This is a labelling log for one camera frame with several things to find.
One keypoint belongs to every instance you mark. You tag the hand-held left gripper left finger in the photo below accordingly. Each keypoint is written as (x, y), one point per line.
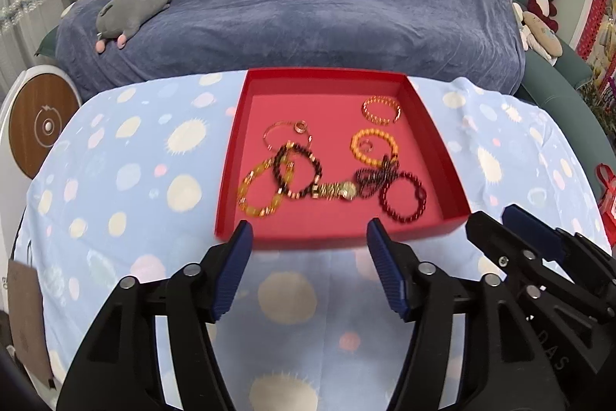
(231, 271)

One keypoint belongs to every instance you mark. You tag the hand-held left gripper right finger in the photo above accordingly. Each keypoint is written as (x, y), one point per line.
(385, 271)

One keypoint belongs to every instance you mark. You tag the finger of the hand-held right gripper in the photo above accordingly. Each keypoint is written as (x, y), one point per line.
(529, 228)
(486, 233)

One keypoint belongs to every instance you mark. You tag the gold wristwatch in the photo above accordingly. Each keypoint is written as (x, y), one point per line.
(346, 191)

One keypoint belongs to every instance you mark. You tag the purple bead strand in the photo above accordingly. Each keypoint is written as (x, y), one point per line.
(370, 177)

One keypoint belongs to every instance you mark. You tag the red cardboard box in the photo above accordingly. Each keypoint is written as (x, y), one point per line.
(313, 103)

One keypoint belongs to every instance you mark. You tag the red gift bag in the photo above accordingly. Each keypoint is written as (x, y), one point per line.
(609, 199)

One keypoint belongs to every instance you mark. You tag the blue planet print tablecloth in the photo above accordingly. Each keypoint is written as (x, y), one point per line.
(144, 199)

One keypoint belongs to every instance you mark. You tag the green sofa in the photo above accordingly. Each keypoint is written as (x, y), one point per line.
(553, 79)

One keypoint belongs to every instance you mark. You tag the thin gold bangle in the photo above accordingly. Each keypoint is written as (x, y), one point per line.
(301, 127)

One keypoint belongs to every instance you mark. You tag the beige plush toy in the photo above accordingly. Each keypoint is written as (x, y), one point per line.
(541, 38)

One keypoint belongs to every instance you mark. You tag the red hanging banner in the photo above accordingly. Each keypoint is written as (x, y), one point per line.
(596, 6)

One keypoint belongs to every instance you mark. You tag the round white wooden side table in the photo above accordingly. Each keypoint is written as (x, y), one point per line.
(33, 127)

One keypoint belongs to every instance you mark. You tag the grey plush toy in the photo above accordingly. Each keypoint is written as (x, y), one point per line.
(134, 4)

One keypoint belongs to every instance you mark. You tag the white curtain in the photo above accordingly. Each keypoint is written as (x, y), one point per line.
(29, 6)

